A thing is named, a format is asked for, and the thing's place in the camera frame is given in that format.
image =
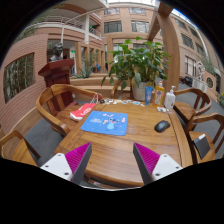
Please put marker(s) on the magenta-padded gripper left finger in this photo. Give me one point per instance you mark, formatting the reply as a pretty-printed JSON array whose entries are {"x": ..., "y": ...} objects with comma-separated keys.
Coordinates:
[{"x": 56, "y": 164}]

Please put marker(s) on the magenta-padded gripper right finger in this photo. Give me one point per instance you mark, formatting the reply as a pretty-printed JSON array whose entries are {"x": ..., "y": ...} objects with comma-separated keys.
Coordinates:
[{"x": 165, "y": 165}]

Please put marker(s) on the black computer mouse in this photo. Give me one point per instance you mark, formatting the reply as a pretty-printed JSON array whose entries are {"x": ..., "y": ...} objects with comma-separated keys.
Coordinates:
[{"x": 162, "y": 126}]

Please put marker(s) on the blue cartoon mouse pad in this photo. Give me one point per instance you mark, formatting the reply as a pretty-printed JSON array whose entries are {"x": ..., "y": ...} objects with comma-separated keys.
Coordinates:
[{"x": 105, "y": 122}]

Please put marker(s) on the wooden armchair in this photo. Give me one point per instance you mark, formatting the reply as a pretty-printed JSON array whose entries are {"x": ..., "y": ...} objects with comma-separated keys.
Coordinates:
[
  {"x": 23, "y": 153},
  {"x": 50, "y": 115},
  {"x": 186, "y": 108},
  {"x": 196, "y": 138},
  {"x": 115, "y": 90}
]

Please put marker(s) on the black notebook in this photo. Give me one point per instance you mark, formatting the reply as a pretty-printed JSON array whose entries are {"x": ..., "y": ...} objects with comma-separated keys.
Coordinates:
[{"x": 202, "y": 146}]

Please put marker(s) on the clear plastic packet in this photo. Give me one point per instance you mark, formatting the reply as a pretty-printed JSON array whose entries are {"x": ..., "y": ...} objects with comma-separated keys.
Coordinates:
[{"x": 162, "y": 109}]

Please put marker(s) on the red paper bag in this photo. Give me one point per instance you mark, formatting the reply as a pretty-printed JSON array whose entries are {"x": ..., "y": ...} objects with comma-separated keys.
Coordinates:
[{"x": 81, "y": 111}]

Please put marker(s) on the small white sticker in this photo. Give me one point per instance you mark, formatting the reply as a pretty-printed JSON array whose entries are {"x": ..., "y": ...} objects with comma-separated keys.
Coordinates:
[{"x": 142, "y": 105}]

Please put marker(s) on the white pump bottle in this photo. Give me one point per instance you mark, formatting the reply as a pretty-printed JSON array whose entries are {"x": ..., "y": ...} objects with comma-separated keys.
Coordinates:
[{"x": 169, "y": 100}]

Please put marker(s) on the blue sticker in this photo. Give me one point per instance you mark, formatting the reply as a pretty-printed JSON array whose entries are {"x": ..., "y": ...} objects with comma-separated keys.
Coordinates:
[{"x": 136, "y": 103}]

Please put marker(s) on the yellow dish soap bottle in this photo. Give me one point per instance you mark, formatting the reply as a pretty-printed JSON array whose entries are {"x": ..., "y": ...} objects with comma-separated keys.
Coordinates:
[{"x": 159, "y": 95}]

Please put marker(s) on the blue squeeze tube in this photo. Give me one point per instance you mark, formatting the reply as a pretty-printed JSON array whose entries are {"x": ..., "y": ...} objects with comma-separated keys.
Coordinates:
[{"x": 148, "y": 96}]

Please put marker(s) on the pink sticker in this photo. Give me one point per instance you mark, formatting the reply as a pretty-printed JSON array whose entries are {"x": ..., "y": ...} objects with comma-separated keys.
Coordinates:
[{"x": 124, "y": 102}]

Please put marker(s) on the small black round object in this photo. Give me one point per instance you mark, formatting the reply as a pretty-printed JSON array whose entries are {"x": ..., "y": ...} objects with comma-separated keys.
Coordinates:
[{"x": 102, "y": 101}]

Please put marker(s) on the pale yellow sticker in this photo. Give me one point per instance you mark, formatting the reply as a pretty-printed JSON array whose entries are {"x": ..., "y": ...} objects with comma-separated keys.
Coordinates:
[{"x": 117, "y": 101}]

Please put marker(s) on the spiky green agave plant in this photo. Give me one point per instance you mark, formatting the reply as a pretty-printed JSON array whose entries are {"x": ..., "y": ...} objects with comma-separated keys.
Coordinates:
[{"x": 86, "y": 72}]

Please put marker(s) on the white outdoor statue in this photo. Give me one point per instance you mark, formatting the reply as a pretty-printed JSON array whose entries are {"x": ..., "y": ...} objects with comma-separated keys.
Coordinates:
[{"x": 200, "y": 70}]

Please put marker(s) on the green plant in white pot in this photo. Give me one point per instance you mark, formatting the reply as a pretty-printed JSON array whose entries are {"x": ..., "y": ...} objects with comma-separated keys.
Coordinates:
[{"x": 140, "y": 63}]

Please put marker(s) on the dark bust statue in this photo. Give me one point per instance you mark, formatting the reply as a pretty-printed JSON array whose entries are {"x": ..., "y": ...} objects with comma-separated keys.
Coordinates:
[{"x": 57, "y": 51}]

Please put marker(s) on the dark red wooden pedestal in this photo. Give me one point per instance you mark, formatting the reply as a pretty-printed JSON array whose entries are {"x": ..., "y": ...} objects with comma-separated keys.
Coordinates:
[{"x": 56, "y": 71}]

